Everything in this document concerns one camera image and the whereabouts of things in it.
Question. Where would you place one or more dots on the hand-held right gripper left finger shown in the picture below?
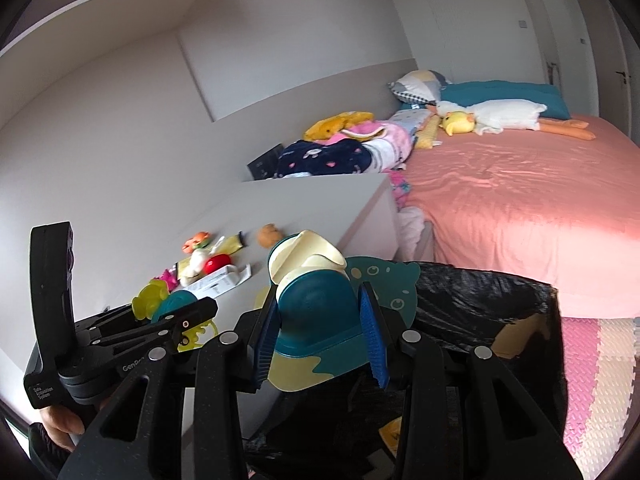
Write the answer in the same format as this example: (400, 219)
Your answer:
(265, 332)

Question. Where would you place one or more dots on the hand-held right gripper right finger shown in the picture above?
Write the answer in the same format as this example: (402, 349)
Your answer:
(372, 332)

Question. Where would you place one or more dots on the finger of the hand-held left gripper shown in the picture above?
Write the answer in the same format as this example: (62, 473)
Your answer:
(110, 322)
(190, 315)

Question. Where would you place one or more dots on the yellow-green plastic toy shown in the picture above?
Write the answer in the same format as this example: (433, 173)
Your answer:
(147, 297)

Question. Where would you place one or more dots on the teal and cream plastic toy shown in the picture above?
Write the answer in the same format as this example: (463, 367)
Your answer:
(312, 305)

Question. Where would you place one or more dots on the bin with black bag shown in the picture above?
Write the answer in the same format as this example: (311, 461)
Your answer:
(465, 300)

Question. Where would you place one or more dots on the cardboard box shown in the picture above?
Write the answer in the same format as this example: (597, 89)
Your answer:
(520, 335)

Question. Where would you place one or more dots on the person's left forearm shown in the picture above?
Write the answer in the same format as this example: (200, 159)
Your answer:
(42, 447)

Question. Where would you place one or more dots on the person's left hand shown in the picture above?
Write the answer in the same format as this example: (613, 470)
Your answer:
(62, 422)

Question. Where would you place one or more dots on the small pink toy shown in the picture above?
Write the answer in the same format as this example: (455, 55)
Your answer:
(169, 279)

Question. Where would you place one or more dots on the white paper box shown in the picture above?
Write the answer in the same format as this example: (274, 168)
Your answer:
(220, 282)

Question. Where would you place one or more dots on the red plastic toy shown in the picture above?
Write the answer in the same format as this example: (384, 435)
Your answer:
(219, 263)

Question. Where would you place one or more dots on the small orange toy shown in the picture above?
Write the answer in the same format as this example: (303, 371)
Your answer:
(196, 241)

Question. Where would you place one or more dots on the yellow packet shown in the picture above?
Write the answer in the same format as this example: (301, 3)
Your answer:
(232, 243)

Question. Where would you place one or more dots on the small brown toy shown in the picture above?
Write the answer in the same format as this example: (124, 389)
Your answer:
(270, 235)

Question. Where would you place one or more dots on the white cloth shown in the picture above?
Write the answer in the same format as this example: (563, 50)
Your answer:
(410, 230)

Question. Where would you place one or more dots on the grey bedside cabinet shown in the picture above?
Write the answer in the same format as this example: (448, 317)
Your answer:
(290, 205)

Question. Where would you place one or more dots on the pink floral cloth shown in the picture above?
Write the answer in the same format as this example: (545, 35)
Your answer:
(400, 187)

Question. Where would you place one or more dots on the navy patterned blanket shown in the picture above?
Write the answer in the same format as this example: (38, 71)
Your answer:
(325, 157)

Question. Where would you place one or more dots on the pink patterned blanket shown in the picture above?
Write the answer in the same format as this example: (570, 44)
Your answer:
(392, 147)

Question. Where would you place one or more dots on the bed with pink sheet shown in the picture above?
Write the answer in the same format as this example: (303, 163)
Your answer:
(510, 200)

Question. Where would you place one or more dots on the pink and white hat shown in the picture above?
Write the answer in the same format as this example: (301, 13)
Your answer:
(362, 132)

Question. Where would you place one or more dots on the yellow patterned bolster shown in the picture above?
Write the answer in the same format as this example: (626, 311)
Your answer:
(427, 132)

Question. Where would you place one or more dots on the yellow plush toy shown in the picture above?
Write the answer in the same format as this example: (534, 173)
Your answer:
(330, 126)

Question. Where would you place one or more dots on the light patterned pillow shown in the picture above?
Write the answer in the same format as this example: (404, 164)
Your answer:
(412, 119)

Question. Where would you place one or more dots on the yellow duck plush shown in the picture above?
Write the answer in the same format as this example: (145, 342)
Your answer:
(457, 122)

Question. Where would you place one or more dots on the pink cream foam floor mat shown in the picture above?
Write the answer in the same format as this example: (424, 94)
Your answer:
(605, 385)

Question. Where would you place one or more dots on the patchwork pillow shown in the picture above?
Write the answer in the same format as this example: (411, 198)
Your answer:
(417, 86)

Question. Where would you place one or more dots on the white goose plush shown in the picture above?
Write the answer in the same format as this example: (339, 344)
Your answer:
(510, 112)

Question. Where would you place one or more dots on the teal pillow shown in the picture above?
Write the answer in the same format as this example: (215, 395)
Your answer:
(505, 92)

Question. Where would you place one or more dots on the white door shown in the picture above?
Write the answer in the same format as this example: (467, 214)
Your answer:
(550, 20)

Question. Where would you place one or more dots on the black wall socket panel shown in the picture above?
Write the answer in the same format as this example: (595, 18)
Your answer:
(265, 162)

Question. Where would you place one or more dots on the white wall shelf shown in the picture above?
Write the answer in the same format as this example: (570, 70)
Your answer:
(100, 0)

